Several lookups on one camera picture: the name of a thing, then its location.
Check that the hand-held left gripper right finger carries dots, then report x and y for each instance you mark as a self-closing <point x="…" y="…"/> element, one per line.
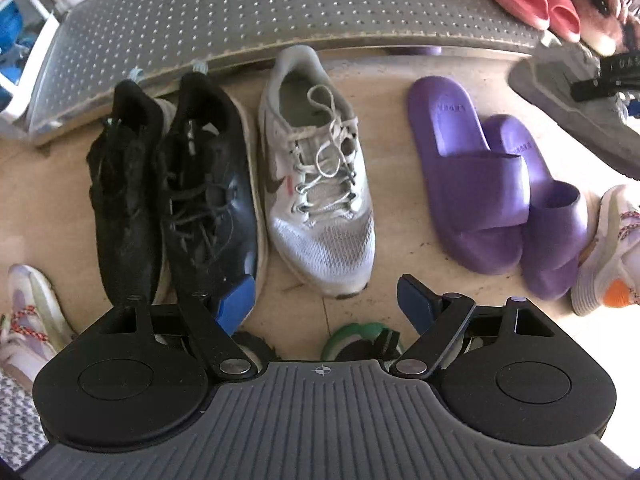
<point x="416" y="302"/>

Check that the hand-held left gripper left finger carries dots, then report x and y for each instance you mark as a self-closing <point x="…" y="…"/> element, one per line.
<point x="237" y="302"/>

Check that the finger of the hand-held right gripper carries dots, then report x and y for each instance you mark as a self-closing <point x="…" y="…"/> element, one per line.
<point x="600" y="89"/>

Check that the white grey sneaker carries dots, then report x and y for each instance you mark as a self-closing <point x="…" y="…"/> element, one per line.
<point x="325" y="240"/>

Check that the purple slipper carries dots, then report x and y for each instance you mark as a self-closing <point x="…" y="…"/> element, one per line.
<point x="555" y="240"/>
<point x="475" y="200"/>

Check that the metal shoe rack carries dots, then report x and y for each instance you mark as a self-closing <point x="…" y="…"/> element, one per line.
<point x="250" y="5"/>

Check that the fluffy pink slipper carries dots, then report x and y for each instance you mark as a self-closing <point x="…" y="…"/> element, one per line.
<point x="597" y="15"/>
<point x="632" y="35"/>

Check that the person's right shoe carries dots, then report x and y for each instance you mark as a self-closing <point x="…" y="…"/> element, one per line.
<point x="610" y="260"/>

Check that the person's shoe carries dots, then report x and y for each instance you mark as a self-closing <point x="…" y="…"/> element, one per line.
<point x="30" y="325"/>
<point x="610" y="260"/>

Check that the person's left shoe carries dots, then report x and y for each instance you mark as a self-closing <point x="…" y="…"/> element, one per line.
<point x="30" y="325"/>

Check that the person's left leg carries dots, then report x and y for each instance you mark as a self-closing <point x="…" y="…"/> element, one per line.
<point x="17" y="425"/>

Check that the white storage cart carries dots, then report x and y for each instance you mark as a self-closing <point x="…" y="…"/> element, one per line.
<point x="40" y="35"/>

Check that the blue white roller skate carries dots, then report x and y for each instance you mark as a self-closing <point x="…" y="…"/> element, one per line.
<point x="10" y="30"/>

